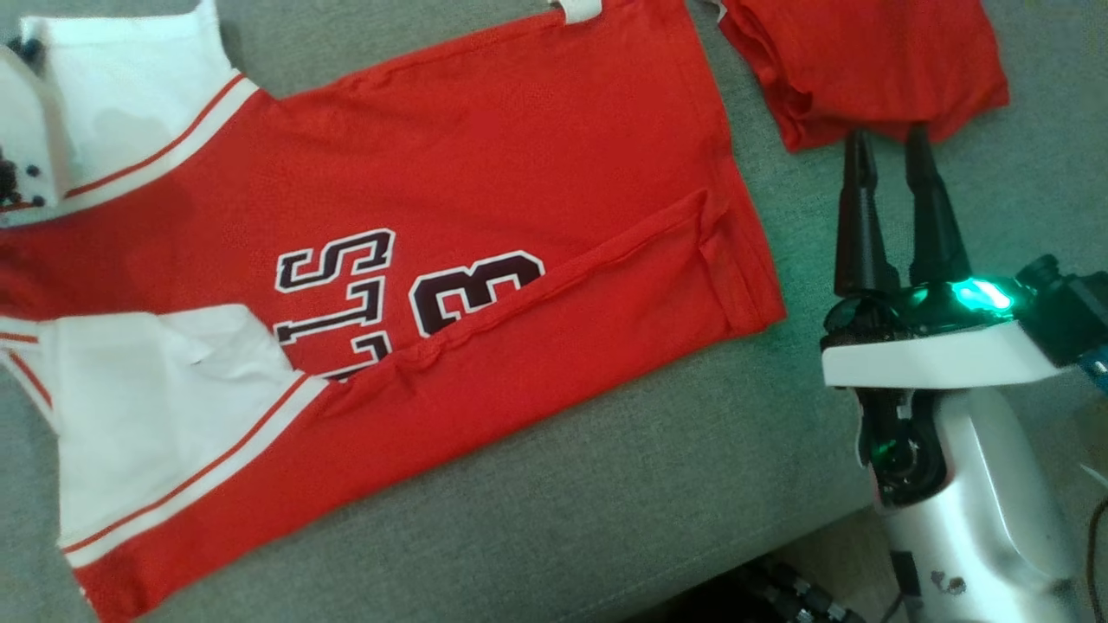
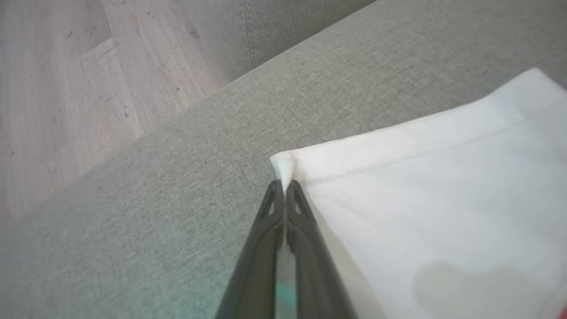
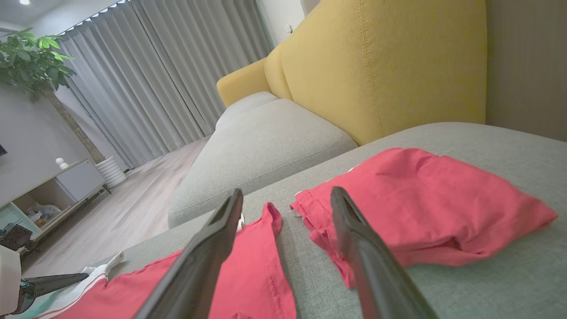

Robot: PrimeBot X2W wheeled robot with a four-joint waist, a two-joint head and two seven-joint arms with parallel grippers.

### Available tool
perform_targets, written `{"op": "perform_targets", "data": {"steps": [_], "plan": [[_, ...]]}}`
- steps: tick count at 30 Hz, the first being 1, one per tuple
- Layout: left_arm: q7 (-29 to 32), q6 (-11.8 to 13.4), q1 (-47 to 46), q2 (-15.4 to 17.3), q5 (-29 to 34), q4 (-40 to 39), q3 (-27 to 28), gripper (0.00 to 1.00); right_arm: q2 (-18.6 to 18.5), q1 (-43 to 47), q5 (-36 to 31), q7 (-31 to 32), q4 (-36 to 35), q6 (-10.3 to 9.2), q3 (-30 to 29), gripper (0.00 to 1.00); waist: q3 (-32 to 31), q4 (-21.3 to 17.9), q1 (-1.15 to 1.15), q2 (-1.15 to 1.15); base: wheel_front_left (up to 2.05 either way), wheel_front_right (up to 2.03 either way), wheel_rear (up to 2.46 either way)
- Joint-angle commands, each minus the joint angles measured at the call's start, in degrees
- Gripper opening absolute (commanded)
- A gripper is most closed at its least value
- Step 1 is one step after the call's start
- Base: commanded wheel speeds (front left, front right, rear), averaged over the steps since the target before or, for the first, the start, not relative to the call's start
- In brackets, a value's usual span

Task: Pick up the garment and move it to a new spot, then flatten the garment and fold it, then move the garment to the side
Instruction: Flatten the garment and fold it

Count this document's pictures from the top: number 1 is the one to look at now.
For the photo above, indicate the grey fabric sofa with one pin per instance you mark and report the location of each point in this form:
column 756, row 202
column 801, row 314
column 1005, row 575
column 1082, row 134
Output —
column 606, row 484

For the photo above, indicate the red shorts white stripes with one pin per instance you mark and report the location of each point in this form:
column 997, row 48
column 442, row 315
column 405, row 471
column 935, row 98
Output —
column 866, row 61

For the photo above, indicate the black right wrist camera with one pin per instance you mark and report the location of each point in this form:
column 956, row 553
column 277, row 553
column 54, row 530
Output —
column 1073, row 316

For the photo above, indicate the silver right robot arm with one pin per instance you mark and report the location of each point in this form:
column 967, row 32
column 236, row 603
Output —
column 995, row 519

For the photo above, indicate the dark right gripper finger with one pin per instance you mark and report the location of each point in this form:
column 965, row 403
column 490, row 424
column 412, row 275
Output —
column 937, row 234
column 861, row 234

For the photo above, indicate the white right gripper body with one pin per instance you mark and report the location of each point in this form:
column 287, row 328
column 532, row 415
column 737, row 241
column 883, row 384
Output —
column 935, row 359

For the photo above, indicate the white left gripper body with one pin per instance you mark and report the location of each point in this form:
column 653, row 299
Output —
column 30, row 130

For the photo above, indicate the red basketball jersey white sleeves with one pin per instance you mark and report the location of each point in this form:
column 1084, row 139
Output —
column 519, row 173

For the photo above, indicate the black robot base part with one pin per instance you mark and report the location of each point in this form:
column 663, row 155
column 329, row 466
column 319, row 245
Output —
column 779, row 597

